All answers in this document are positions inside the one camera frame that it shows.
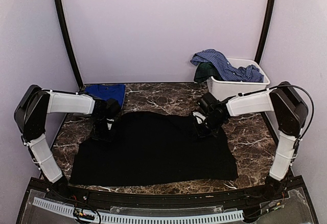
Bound white plastic laundry bin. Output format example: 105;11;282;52
206;58;270;100

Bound black t-shirt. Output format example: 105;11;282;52
69;111;238;187

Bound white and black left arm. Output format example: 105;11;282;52
14;84;121;201

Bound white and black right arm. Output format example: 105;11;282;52
193;81;315;200

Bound dark green plaid garment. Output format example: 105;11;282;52
194;62;222;83

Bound white slotted cable duct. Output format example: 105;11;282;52
32;197;244;223

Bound blue checked shirt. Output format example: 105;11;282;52
190;49;264;82

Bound black right frame post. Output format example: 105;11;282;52
254;0;275;64

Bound black aluminium front rail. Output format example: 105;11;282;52
43;180;289;211

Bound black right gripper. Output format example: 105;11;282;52
192;114;224;141

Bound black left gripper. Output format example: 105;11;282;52
89;116;116;148

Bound black left frame post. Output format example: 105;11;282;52
54;0;84;89

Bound black frame post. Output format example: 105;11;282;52
254;0;275;64
54;0;84;89

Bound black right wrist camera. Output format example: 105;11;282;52
198;93;217;113

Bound folded blue t-shirt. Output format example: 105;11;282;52
85;84;126;108

